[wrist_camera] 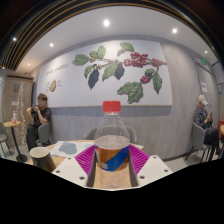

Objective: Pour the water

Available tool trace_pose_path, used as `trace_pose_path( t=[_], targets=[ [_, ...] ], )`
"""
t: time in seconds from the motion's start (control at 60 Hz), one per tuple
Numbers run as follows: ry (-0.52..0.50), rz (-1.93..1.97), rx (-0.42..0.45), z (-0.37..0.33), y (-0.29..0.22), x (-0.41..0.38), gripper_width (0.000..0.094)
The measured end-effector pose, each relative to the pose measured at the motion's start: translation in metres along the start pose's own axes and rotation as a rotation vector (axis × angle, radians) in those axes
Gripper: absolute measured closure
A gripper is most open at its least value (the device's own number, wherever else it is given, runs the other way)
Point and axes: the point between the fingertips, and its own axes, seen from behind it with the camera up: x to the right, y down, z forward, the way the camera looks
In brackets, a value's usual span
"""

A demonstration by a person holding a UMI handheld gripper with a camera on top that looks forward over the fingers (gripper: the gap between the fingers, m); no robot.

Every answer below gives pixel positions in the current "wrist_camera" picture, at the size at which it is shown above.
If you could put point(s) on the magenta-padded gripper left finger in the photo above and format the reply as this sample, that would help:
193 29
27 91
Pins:
70 169

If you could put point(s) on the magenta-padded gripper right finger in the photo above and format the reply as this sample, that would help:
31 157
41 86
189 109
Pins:
151 168

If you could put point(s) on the clear red-capped drink bottle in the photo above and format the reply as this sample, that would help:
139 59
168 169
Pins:
112 150

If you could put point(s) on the dark grey paper cup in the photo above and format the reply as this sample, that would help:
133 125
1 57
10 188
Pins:
42 160

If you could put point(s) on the person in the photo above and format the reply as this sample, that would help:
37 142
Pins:
202 116
37 116

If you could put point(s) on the small round wooden table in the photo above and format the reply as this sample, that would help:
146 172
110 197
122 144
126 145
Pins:
12 124

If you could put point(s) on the small clear red-labelled bottle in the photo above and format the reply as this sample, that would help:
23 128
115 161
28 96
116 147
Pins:
14 117

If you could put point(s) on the green exit sign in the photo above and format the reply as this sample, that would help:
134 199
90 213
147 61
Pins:
203 61

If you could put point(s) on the round recessed ceiling lights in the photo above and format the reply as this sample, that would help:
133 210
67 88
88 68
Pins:
106 22

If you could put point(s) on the white wall notice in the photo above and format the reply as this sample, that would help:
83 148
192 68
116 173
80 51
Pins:
204 87

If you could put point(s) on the coffee plant wall mural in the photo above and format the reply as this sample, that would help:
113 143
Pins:
110 76

